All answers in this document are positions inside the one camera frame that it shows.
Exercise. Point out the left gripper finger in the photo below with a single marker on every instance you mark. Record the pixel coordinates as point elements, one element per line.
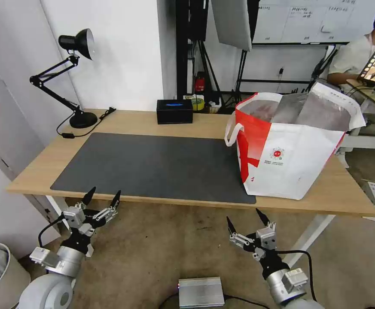
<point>115,200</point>
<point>89,195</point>

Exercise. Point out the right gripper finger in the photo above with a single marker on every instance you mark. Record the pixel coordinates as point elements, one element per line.
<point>231,227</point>
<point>263,217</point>

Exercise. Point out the white red takeout bag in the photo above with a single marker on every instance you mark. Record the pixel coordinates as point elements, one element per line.
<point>290,167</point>

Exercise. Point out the pale round trash bin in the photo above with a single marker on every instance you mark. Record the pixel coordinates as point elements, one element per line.
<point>0,289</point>

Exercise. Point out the white desk leg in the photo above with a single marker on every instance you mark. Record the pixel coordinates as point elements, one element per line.
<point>56,210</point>
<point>309,238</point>

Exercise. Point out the dark grey desk mat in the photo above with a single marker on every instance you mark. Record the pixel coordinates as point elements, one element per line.
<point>148,167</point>

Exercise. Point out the silver ribbed metal box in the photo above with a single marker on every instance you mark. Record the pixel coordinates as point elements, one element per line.
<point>200,291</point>

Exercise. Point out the black tissue box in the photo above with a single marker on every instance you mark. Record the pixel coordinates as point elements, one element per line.
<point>174,114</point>

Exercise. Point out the yellow green tape roll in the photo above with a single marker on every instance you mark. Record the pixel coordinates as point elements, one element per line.
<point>198,103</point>

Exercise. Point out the red small device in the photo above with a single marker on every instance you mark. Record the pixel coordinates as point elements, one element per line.
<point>200,83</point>

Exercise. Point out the black light stand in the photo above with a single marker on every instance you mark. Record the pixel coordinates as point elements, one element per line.
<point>241,74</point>

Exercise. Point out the black desk lamp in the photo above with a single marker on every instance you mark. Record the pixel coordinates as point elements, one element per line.
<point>77,40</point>

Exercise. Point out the black tripod stand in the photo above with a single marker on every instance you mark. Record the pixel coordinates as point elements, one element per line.
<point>208,69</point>

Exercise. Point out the person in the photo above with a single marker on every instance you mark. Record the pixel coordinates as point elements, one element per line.
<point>351,58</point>

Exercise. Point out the grey reflector panel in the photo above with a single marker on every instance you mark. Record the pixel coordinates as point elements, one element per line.
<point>232,25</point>

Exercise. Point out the white whiteboard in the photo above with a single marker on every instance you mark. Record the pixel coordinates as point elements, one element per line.
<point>303,25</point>

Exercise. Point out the black hanging panel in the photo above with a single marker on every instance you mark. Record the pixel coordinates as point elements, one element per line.
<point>190,19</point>

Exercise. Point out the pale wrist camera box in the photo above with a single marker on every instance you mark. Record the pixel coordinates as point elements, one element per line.
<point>73,217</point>
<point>267,239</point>

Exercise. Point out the wooden side desk white frame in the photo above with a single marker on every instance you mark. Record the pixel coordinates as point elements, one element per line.
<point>367,141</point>

